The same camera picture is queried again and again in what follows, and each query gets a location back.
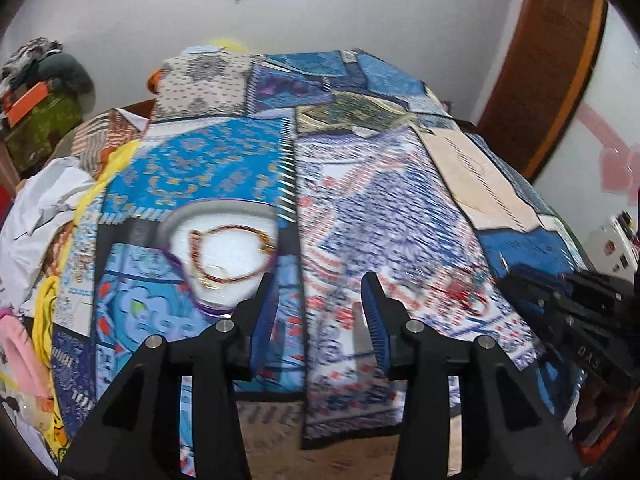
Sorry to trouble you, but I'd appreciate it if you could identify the dark green cloth bundle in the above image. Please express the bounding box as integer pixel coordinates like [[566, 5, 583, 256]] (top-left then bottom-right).
[[35, 52, 95, 96]]

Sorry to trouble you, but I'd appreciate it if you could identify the brown beaded necklace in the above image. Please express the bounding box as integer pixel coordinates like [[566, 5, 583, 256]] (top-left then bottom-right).
[[187, 224, 277, 289]]

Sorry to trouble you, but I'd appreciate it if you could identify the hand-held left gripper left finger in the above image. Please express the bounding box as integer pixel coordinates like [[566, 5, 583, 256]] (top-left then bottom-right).
[[59, 273, 279, 480]]

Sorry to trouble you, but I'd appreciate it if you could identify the brown wooden door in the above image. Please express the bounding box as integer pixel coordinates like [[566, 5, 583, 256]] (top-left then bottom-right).
[[475, 0, 608, 183]]

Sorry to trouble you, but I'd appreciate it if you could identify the white plate with purple rim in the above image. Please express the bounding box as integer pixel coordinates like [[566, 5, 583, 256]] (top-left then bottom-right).
[[159, 199, 282, 318]]

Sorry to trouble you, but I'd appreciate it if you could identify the orange box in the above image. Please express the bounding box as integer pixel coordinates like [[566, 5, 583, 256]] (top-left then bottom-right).
[[7, 80, 55, 127]]

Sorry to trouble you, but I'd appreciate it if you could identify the pink bow wall decoration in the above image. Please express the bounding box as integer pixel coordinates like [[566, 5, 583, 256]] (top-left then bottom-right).
[[575, 102, 640, 195]]

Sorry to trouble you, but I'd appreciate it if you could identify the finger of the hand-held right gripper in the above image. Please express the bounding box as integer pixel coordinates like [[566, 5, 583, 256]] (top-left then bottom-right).
[[499, 272, 576, 343], [565, 271, 640, 311]]

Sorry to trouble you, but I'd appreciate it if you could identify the white appliance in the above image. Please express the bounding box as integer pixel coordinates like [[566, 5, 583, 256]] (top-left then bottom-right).
[[580, 209, 640, 281]]

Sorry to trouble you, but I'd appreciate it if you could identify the pile of white and yellow clothes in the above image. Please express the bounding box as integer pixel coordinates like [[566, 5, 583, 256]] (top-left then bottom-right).
[[0, 140, 143, 463]]

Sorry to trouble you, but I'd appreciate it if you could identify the yellow pillow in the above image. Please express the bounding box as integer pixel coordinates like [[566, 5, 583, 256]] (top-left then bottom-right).
[[202, 36, 251, 54]]

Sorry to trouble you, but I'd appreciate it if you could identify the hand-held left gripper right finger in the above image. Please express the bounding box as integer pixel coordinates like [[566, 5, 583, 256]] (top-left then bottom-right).
[[361, 272, 584, 480]]

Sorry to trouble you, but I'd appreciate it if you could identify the green patterned bag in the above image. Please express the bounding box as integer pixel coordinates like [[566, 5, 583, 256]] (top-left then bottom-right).
[[4, 92, 83, 171]]

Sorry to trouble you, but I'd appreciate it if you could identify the blue patchwork blanket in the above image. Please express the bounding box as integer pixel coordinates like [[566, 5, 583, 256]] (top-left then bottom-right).
[[50, 49, 592, 480]]

